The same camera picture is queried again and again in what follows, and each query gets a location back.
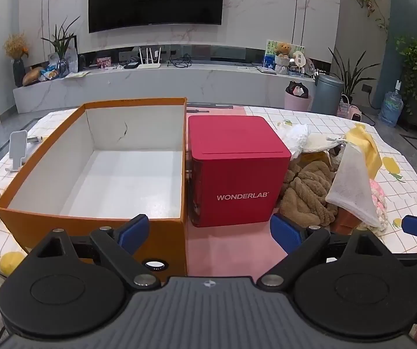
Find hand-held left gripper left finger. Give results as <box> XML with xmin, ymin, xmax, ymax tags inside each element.
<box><xmin>26</xmin><ymin>214</ymin><xmax>162</xmax><ymax>288</ymax></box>

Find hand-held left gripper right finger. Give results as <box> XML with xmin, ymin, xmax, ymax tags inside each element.
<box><xmin>255</xmin><ymin>213</ymin><xmax>398</xmax><ymax>288</ymax></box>

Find brown fuzzy cloth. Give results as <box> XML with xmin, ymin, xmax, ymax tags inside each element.
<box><xmin>279</xmin><ymin>151</ymin><xmax>340</xmax><ymax>228</ymax></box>

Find pink knit item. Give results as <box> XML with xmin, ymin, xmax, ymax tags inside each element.
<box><xmin>370</xmin><ymin>179</ymin><xmax>387</xmax><ymax>231</ymax></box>

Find brown felt piece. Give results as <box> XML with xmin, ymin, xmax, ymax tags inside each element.
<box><xmin>330</xmin><ymin>205</ymin><xmax>362</xmax><ymax>235</ymax></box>

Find translucent white pouch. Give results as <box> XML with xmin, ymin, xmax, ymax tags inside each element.
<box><xmin>325</xmin><ymin>143</ymin><xmax>381</xmax><ymax>228</ymax></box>

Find orange cardboard box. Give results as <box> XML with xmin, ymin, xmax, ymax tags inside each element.
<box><xmin>0</xmin><ymin>97</ymin><xmax>188</xmax><ymax>282</ymax></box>

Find white fluffy cloth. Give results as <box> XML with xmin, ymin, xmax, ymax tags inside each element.
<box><xmin>277</xmin><ymin>123</ymin><xmax>309</xmax><ymax>161</ymax></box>

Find yellow cloth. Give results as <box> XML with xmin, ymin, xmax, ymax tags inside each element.
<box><xmin>345</xmin><ymin>124</ymin><xmax>383</xmax><ymax>180</ymax></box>

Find lemon-print checked tablecloth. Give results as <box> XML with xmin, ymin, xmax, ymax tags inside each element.
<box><xmin>0</xmin><ymin>106</ymin><xmax>417</xmax><ymax>277</ymax></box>

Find red cube box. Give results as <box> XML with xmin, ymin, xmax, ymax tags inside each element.
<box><xmin>187</xmin><ymin>115</ymin><xmax>292</xmax><ymax>228</ymax></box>

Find blue water jug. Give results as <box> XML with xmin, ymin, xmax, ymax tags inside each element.
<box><xmin>379</xmin><ymin>80</ymin><xmax>403</xmax><ymax>127</ymax></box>

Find pink waste bin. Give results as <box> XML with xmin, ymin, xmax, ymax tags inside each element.
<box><xmin>284</xmin><ymin>81</ymin><xmax>311</xmax><ymax>111</ymax></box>

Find pink woven bag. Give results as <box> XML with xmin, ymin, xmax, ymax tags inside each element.
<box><xmin>337</xmin><ymin>95</ymin><xmax>352</xmax><ymax>117</ymax></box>

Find grey trash can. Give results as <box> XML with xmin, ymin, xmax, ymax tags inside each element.
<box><xmin>310</xmin><ymin>74</ymin><xmax>345</xmax><ymax>116</ymax></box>

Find white phone stand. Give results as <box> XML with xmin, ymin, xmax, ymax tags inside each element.
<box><xmin>5</xmin><ymin>131</ymin><xmax>29</xmax><ymax>171</ymax></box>

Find marble tv console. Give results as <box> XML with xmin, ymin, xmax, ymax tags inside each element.
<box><xmin>12</xmin><ymin>45</ymin><xmax>316</xmax><ymax>115</ymax></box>

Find tall leafy floor plant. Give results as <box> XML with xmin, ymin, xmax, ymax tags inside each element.
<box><xmin>328</xmin><ymin>45</ymin><xmax>376</xmax><ymax>106</ymax></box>

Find white router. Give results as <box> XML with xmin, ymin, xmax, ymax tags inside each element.
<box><xmin>136</xmin><ymin>47</ymin><xmax>162</xmax><ymax>70</ymax></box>

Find trailing green plant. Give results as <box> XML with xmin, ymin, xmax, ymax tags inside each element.
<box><xmin>394</xmin><ymin>36</ymin><xmax>417</xmax><ymax>99</ymax></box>

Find colourful snack bags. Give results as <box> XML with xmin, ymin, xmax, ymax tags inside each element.
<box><xmin>39</xmin><ymin>53</ymin><xmax>78</xmax><ymax>81</ymax></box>

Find green picture board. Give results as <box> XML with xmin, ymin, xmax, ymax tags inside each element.
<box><xmin>265</xmin><ymin>40</ymin><xmax>305</xmax><ymax>70</ymax></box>

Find brown rounded object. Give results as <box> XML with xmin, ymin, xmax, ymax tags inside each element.
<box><xmin>23</xmin><ymin>67</ymin><xmax>45</xmax><ymax>86</ymax></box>

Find vase with dried flowers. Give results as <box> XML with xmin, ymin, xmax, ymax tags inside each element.
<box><xmin>4</xmin><ymin>33</ymin><xmax>30</xmax><ymax>88</ymax></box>

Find green potted plant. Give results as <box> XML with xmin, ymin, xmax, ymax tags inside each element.
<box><xmin>41</xmin><ymin>16</ymin><xmax>81</xmax><ymax>77</ymax></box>

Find hanging vine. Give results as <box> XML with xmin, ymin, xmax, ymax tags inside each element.
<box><xmin>348</xmin><ymin>0</ymin><xmax>391</xmax><ymax>40</ymax></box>

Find black cables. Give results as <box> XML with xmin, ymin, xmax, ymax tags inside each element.
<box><xmin>166</xmin><ymin>54</ymin><xmax>192</xmax><ymax>69</ymax></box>

